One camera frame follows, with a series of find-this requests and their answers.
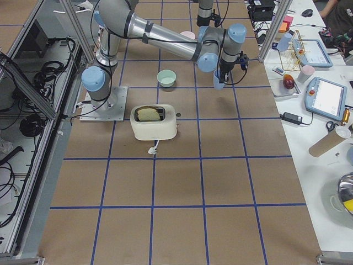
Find near teach pendant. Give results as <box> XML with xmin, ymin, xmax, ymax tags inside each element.
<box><xmin>304</xmin><ymin>77</ymin><xmax>347</xmax><ymax>121</ymax></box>

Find aluminium frame post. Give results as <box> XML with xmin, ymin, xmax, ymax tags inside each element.
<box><xmin>258</xmin><ymin>0</ymin><xmax>292</xmax><ymax>63</ymax></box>

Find blue plastic cup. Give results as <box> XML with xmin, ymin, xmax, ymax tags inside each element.
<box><xmin>213</xmin><ymin>69</ymin><xmax>225</xmax><ymax>90</ymax></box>

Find steel mixing bowl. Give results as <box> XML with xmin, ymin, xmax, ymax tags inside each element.
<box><xmin>337</xmin><ymin>172</ymin><xmax>352</xmax><ymax>215</ymax></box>

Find mint green bowl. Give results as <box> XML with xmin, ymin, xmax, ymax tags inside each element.
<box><xmin>157</xmin><ymin>70</ymin><xmax>177</xmax><ymax>87</ymax></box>

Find black power adapter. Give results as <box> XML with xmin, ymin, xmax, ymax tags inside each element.
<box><xmin>280</xmin><ymin>112</ymin><xmax>303</xmax><ymax>125</ymax></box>

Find orange sticky note pad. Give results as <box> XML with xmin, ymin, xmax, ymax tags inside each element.
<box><xmin>278</xmin><ymin>15</ymin><xmax>293</xmax><ymax>33</ymax></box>

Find light blue cup on rack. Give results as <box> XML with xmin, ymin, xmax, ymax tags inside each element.
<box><xmin>276</xmin><ymin>33</ymin><xmax>292</xmax><ymax>52</ymax></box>

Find teach pendant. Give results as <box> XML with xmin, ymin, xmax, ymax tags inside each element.
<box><xmin>292</xmin><ymin>39</ymin><xmax>333</xmax><ymax>68</ymax></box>
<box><xmin>304</xmin><ymin>77</ymin><xmax>347</xmax><ymax>121</ymax></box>

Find orange cylinder tool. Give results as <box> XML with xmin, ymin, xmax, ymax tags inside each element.
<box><xmin>341</xmin><ymin>108</ymin><xmax>350</xmax><ymax>126</ymax></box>

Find white toaster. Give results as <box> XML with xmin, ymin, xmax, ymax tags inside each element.
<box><xmin>130</xmin><ymin>104</ymin><xmax>177</xmax><ymax>141</ymax></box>

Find gold wire rack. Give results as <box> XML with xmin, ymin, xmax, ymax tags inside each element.
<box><xmin>279</xmin><ymin>29</ymin><xmax>304</xmax><ymax>72</ymax></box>

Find person in dark shirt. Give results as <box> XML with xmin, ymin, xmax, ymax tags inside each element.
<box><xmin>319</xmin><ymin>0</ymin><xmax>352</xmax><ymax>36</ymax></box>

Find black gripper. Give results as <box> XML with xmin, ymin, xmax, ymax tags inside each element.
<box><xmin>219</xmin><ymin>50</ymin><xmax>249</xmax><ymax>83</ymax></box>

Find small white remote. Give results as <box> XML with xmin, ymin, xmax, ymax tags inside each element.
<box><xmin>272</xmin><ymin>66</ymin><xmax>285</xmax><ymax>76</ymax></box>

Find pale pink cup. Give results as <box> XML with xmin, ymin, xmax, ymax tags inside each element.
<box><xmin>297</xmin><ymin>65</ymin><xmax>315</xmax><ymax>83</ymax></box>

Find black electronics box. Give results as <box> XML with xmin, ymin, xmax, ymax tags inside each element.
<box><xmin>247</xmin><ymin>0</ymin><xmax>275</xmax><ymax>22</ymax></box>

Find bread slice in toaster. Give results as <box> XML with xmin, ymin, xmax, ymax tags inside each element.
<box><xmin>137</xmin><ymin>107</ymin><xmax>161</xmax><ymax>121</ymax></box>

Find grey metal tray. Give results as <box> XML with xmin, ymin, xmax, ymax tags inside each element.
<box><xmin>270</xmin><ymin>79</ymin><xmax>301</xmax><ymax>99</ymax></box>

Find black computer mouse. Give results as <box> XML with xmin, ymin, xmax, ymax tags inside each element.
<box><xmin>301</xmin><ymin>9</ymin><xmax>313</xmax><ymax>18</ymax></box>

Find white toaster cord plug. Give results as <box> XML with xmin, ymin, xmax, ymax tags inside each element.
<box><xmin>148</xmin><ymin>140</ymin><xmax>159</xmax><ymax>155</ymax></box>

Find red apple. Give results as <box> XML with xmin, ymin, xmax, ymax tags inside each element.
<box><xmin>282</xmin><ymin>74</ymin><xmax>295</xmax><ymax>89</ymax></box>

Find far teach pendant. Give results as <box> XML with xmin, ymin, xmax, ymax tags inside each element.
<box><xmin>292</xmin><ymin>39</ymin><xmax>333</xmax><ymax>68</ymax></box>

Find cardboard tube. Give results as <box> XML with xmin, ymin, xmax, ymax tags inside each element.
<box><xmin>308</xmin><ymin>126</ymin><xmax>351</xmax><ymax>157</ymax></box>

